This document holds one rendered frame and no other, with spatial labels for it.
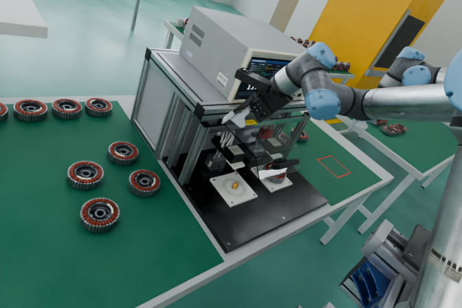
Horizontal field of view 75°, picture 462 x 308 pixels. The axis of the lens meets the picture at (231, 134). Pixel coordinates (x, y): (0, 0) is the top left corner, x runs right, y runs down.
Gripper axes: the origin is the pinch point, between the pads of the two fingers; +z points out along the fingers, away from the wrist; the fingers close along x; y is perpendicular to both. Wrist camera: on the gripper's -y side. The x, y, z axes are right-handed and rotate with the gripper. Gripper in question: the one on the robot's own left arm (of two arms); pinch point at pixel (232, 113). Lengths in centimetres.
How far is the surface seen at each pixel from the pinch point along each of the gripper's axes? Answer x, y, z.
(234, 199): 5.0, 27.2, 26.7
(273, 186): 27, 36, 24
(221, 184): 7.8, 20.0, 30.4
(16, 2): -25, -64, 22
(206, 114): -1.7, -4.8, 7.2
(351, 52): 390, 21, 44
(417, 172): 144, 109, 1
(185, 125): 0.9, -6.9, 20.6
